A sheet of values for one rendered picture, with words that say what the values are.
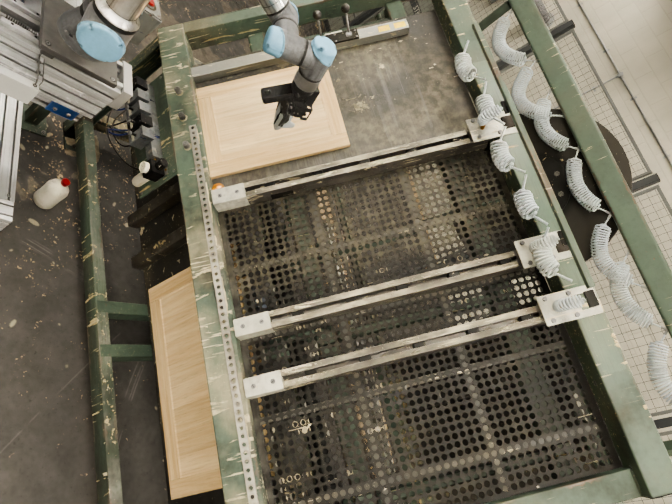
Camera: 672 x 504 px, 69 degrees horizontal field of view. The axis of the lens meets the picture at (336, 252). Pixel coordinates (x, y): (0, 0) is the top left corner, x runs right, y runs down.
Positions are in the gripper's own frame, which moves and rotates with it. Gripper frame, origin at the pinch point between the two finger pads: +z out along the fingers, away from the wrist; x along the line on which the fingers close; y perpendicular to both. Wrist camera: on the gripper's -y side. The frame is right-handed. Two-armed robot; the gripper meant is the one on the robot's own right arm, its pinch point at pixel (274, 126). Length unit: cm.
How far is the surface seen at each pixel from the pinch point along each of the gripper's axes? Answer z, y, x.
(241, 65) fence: 28, 4, 57
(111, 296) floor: 129, -37, -7
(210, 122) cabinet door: 40, -8, 33
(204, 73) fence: 37, -10, 56
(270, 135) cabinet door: 28.9, 12.4, 21.5
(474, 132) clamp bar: -17, 73, -2
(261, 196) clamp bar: 31.7, 5.8, -6.6
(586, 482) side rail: -4, 80, -122
